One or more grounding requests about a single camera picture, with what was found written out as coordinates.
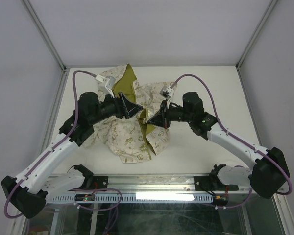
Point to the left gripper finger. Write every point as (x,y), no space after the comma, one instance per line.
(130,113)
(126,104)

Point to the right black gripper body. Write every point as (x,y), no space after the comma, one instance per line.
(177,114)

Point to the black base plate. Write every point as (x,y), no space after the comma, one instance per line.
(95,182)
(211,183)

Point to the cream green printed jacket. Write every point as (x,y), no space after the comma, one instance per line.
(133,140)

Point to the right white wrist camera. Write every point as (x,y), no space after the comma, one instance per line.
(167,92)

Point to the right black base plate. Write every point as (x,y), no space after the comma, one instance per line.
(211,183)

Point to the slotted grey cable duct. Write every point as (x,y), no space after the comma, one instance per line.
(139,197)

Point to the left aluminium frame post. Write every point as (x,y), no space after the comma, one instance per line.
(43,33)

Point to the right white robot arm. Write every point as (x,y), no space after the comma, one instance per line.
(266,170)

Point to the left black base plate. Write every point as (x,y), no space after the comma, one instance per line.
(95,182)

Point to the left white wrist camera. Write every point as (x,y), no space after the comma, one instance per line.
(106,84)

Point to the right aluminium frame post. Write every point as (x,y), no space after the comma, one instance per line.
(257,32)

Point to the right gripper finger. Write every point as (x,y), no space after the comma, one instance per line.
(159,116)
(157,121)

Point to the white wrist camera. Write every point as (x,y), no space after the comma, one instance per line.
(106,84)
(167,92)

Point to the aluminium frame post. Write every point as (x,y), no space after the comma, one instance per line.
(43,33)
(257,32)

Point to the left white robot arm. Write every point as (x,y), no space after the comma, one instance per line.
(71,136)

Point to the aluminium mounting rail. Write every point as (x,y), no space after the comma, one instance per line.
(152,182)

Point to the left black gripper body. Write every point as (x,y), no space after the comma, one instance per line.
(108,109)

